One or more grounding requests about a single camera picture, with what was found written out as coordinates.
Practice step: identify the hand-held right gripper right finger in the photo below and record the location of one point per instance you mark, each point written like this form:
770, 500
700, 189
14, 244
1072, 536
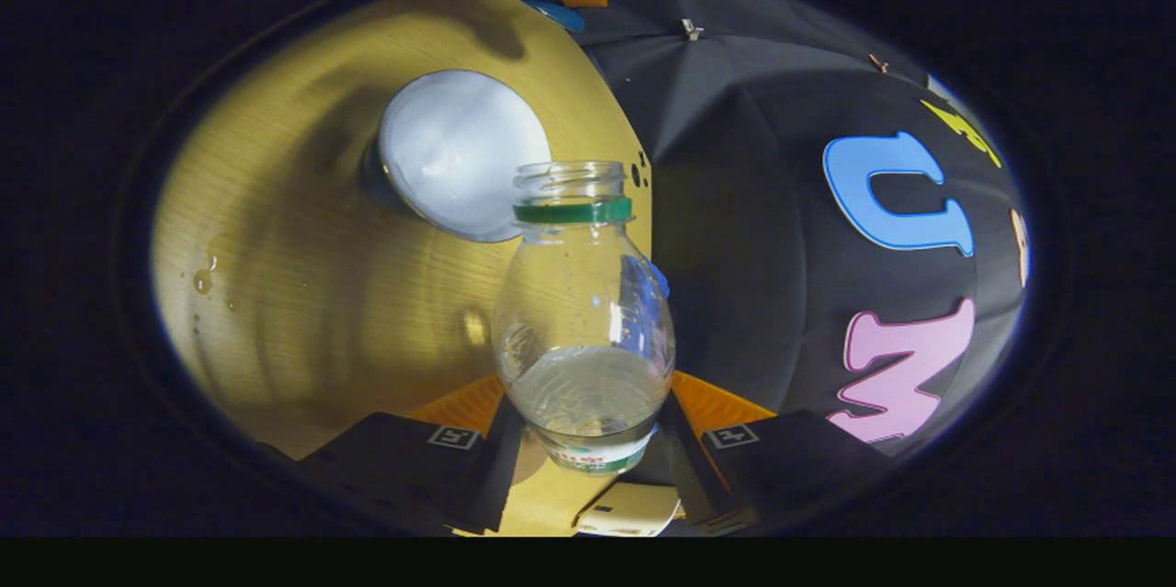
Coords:
684, 477

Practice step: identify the blue towel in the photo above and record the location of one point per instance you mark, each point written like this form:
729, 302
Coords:
661, 279

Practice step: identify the black backdrop cloth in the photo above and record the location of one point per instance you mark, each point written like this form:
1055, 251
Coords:
735, 201

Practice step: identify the white toaster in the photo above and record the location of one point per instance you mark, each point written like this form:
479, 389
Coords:
629, 509

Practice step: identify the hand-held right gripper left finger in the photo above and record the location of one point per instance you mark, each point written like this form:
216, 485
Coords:
501, 477

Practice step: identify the clear plastic water bottle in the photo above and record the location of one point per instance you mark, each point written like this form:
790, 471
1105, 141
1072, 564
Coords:
583, 348

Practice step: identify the silver metal clip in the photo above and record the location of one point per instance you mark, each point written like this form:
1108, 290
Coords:
689, 28

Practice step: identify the small red clip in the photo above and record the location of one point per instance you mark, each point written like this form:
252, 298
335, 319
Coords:
879, 63

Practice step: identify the dark teacup white inside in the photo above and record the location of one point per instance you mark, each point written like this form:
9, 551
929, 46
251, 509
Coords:
459, 146

